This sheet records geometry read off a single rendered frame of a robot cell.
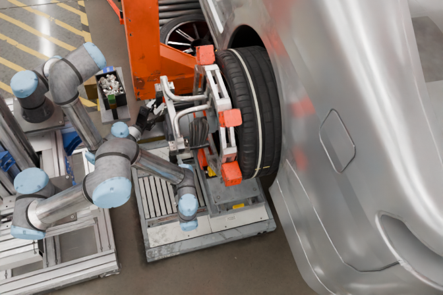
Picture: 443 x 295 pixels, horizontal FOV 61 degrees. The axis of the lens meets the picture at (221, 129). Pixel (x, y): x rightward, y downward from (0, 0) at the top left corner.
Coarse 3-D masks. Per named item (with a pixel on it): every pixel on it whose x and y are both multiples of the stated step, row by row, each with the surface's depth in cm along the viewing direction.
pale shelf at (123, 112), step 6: (120, 72) 252; (120, 78) 249; (126, 96) 242; (102, 102) 237; (102, 108) 235; (120, 108) 236; (126, 108) 237; (102, 114) 233; (108, 114) 233; (120, 114) 234; (126, 114) 234; (102, 120) 230; (108, 120) 231; (120, 120) 232; (126, 120) 234
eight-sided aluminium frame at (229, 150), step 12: (204, 72) 174; (216, 72) 172; (204, 84) 203; (216, 96) 164; (228, 96) 165; (216, 108) 163; (228, 108) 163; (228, 132) 169; (228, 144) 168; (216, 156) 205; (228, 156) 169; (216, 168) 187
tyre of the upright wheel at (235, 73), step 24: (240, 48) 184; (240, 72) 165; (264, 72) 167; (240, 96) 161; (264, 96) 163; (264, 120) 162; (216, 144) 215; (240, 144) 169; (264, 144) 167; (240, 168) 176; (264, 168) 176
